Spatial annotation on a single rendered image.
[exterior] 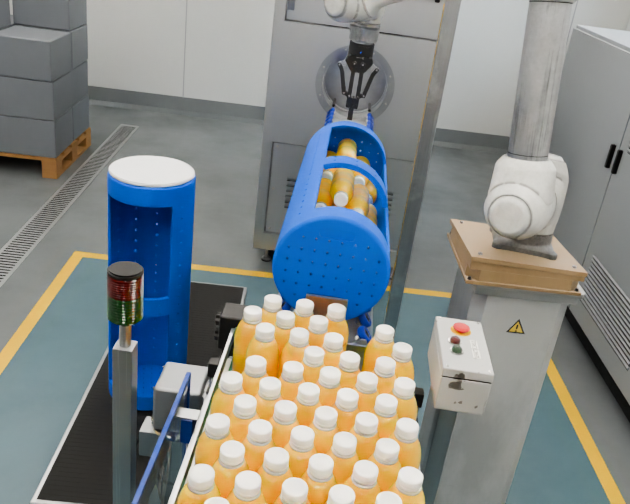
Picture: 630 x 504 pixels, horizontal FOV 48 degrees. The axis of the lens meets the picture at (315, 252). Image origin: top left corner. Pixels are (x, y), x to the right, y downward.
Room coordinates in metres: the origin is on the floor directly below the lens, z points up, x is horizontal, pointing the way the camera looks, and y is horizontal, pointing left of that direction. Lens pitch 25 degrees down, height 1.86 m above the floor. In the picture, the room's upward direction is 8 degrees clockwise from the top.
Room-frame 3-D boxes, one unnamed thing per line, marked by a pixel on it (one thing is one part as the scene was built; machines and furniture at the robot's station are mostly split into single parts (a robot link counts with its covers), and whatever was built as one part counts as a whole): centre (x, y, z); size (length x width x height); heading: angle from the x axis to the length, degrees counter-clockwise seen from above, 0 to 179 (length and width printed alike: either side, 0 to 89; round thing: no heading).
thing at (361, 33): (2.19, -0.06, 1.56); 0.09 x 0.09 x 0.06
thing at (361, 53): (2.19, -0.06, 1.48); 0.08 x 0.07 x 0.09; 88
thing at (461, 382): (1.26, -0.33, 1.05); 0.20 x 0.10 x 0.10; 179
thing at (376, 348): (1.28, -0.17, 0.99); 0.07 x 0.07 x 0.18
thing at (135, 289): (1.09, 0.33, 1.23); 0.06 x 0.06 x 0.04
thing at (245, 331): (1.29, 0.11, 0.99); 0.07 x 0.07 x 0.18
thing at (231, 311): (1.43, 0.16, 0.95); 0.10 x 0.07 x 0.10; 89
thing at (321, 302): (1.47, -0.04, 0.99); 0.10 x 0.02 x 0.12; 89
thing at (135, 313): (1.09, 0.33, 1.18); 0.06 x 0.06 x 0.05
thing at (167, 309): (2.20, 0.57, 0.59); 0.28 x 0.28 x 0.88
